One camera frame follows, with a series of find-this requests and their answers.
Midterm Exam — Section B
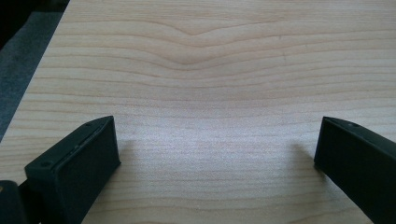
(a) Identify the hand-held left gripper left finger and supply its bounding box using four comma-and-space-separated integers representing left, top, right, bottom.
24, 115, 121, 224

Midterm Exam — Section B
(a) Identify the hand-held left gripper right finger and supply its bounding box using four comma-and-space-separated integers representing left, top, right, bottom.
313, 116, 396, 224

